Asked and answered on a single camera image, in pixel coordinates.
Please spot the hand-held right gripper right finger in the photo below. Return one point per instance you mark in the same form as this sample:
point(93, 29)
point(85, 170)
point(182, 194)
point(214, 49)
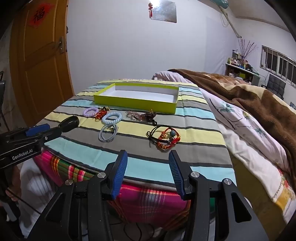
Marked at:
point(177, 176)

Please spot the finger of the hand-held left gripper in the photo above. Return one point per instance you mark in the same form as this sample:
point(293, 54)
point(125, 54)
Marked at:
point(37, 130)
point(52, 134)

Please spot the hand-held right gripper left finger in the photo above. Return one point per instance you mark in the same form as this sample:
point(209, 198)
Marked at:
point(119, 176)

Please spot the pink crystal hair clip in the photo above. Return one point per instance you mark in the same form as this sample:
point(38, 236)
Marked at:
point(134, 114)

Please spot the lime green cardboard box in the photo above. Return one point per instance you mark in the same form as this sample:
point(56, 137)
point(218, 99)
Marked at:
point(134, 103)

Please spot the person's left hand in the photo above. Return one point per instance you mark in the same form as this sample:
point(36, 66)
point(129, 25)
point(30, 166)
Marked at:
point(15, 180)

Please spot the pink plaid cloth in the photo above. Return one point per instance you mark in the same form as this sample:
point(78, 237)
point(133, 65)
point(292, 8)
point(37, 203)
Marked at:
point(148, 201)

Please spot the striped bed sheet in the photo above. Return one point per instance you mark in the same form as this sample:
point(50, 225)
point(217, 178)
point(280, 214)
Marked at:
point(185, 120)

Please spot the orange wooden door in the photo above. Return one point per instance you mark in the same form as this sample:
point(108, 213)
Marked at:
point(46, 69)

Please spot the white floral quilt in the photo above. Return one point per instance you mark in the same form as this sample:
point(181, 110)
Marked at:
point(242, 139)

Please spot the yellow bed base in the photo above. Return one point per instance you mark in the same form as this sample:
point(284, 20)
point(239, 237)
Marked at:
point(254, 197)

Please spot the metal door latch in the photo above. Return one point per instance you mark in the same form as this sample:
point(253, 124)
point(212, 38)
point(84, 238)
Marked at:
point(61, 45)

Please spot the pale pink pillow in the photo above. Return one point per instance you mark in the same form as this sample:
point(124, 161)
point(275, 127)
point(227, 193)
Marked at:
point(166, 76)

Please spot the brown fleece blanket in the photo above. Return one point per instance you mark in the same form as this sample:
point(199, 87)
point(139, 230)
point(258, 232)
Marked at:
point(266, 109)

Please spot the red door poster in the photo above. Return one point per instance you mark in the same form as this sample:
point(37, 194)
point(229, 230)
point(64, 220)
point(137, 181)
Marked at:
point(40, 15)

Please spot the cluttered shelf desk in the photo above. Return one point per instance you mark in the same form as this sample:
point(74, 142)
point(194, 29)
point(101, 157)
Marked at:
point(242, 71)

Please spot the row of bottles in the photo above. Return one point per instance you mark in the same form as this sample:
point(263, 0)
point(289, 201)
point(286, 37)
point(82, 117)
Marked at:
point(237, 60)

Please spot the black chair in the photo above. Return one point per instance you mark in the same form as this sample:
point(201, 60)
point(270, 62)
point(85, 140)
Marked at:
point(276, 85)

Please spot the pink flower branches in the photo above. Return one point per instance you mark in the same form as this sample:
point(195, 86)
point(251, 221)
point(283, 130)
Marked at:
point(247, 47)

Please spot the barred window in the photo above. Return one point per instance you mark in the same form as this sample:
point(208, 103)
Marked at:
point(277, 62)

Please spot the red hanging ornament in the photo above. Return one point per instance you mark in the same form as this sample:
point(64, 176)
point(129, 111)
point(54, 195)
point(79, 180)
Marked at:
point(150, 8)

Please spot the white wall pipe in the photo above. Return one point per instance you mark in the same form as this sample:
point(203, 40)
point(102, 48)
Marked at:
point(231, 23)

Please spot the silver wall panel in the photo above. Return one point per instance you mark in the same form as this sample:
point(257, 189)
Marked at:
point(165, 11)

